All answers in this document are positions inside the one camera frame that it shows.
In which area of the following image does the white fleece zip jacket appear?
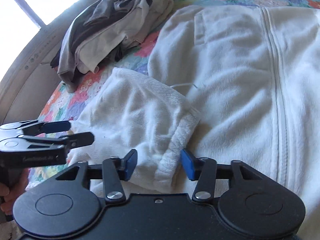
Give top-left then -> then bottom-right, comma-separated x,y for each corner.
67,4 -> 320,228

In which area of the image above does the pile of folded clothes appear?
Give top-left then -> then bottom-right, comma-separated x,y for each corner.
50,0 -> 174,93

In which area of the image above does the person's left hand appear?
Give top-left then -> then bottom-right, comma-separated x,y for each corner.
0,168 -> 29,215

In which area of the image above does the beige padded headboard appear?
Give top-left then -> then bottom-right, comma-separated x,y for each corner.
1,0 -> 97,124

